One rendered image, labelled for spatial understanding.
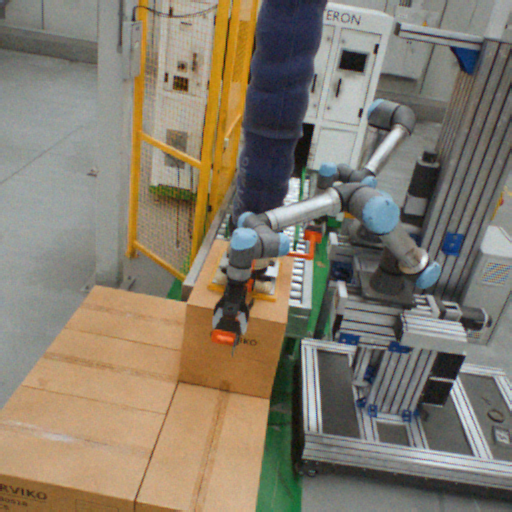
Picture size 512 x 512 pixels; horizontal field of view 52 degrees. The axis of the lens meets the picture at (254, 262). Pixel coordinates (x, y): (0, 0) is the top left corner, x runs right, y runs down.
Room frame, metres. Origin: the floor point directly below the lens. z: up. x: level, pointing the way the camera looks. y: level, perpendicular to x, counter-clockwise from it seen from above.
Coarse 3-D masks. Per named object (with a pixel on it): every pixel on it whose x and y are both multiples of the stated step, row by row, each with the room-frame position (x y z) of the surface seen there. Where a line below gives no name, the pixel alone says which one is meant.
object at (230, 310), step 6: (234, 288) 1.40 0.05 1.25; (240, 288) 1.40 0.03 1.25; (228, 294) 1.38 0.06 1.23; (234, 294) 1.38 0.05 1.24; (240, 294) 1.39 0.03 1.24; (228, 300) 1.36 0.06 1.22; (234, 300) 1.37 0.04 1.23; (240, 300) 1.37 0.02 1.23; (228, 306) 1.34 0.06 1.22; (234, 306) 1.35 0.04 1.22; (222, 312) 1.33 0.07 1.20; (228, 312) 1.33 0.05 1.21; (234, 312) 1.33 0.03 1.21; (234, 318) 1.33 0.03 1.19
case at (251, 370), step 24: (216, 240) 2.30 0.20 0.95; (288, 264) 2.19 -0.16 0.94; (288, 288) 1.97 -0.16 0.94; (192, 312) 1.72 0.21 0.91; (264, 312) 1.75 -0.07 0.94; (192, 336) 1.72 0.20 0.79; (264, 336) 1.71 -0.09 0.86; (192, 360) 1.72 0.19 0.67; (216, 360) 1.71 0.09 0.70; (240, 360) 1.71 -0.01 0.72; (264, 360) 1.71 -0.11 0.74; (216, 384) 1.71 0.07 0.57; (240, 384) 1.71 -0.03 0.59; (264, 384) 1.71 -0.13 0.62
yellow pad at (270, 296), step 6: (270, 264) 2.07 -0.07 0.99; (276, 264) 2.12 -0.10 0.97; (276, 270) 2.06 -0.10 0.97; (258, 276) 2.00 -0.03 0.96; (276, 276) 2.02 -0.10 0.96; (264, 282) 1.94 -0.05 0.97; (276, 282) 1.97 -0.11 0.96; (276, 288) 1.92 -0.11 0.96; (258, 294) 1.85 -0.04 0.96; (264, 294) 1.86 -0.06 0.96; (270, 294) 1.86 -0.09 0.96; (276, 294) 1.88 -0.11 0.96; (264, 300) 1.84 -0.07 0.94; (270, 300) 1.84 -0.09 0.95
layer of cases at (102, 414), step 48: (96, 288) 2.31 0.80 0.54; (96, 336) 1.92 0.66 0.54; (144, 336) 1.98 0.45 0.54; (48, 384) 1.57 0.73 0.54; (96, 384) 1.62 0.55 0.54; (144, 384) 1.66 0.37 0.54; (192, 384) 1.72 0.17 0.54; (0, 432) 1.30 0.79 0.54; (48, 432) 1.34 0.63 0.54; (96, 432) 1.37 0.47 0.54; (144, 432) 1.41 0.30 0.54; (192, 432) 1.45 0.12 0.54; (240, 432) 1.49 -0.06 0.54; (0, 480) 1.14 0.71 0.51; (48, 480) 1.14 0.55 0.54; (96, 480) 1.17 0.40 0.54; (144, 480) 1.21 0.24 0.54; (192, 480) 1.24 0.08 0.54; (240, 480) 1.27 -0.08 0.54
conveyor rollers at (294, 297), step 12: (288, 180) 4.50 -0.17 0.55; (288, 192) 4.22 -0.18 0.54; (288, 204) 3.95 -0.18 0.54; (228, 216) 3.51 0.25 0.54; (288, 228) 3.49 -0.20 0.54; (300, 228) 3.50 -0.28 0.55; (228, 240) 3.14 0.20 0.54; (300, 240) 3.32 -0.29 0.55; (300, 252) 3.13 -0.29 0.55; (300, 264) 2.96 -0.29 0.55; (300, 276) 2.85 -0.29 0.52; (300, 288) 2.68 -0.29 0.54
